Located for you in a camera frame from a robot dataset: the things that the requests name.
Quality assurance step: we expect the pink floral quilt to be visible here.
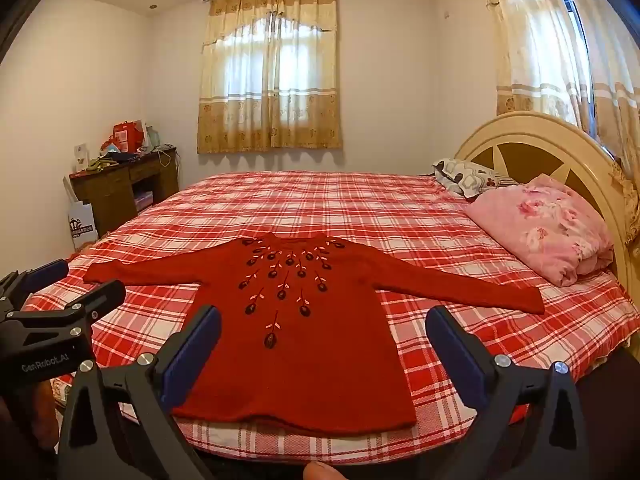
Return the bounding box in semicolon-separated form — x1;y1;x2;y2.
465;174;615;288

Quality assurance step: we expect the beige side window curtain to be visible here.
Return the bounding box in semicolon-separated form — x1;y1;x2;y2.
475;0;640;176

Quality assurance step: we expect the bed with red plaid sheet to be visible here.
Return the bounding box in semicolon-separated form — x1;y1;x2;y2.
25;170;637;466

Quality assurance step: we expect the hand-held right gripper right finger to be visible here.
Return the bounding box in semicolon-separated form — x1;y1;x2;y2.
425;305;591;480

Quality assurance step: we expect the dark wooden desk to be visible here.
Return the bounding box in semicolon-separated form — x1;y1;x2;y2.
69;146;180;238

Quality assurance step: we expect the cream wooden headboard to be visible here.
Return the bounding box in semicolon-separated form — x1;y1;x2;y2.
455;110;637;348

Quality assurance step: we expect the person's right hand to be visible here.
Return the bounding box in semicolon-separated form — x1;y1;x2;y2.
304;461;347;480

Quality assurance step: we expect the red embroidered sweater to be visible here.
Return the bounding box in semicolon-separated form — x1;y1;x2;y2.
82;232;546;433

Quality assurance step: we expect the white paper bag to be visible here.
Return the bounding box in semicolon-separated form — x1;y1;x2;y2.
66;199;97;251

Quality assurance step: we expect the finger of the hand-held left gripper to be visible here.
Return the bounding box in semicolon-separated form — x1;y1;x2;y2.
0;280;127;343
0;259;70;311

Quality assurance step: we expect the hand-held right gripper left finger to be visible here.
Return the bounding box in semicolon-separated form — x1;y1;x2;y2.
59;305;222;480

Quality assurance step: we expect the red gift bag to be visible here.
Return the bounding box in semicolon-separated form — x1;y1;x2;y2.
110;120;144;155

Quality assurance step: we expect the dark window frame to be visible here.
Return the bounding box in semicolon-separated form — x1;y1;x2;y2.
562;0;598;138

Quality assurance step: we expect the grey patterned pillow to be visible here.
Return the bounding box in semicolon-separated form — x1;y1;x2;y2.
432;159;516;198

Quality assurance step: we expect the person's left hand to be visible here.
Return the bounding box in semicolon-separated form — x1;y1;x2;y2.
29;379;62;451

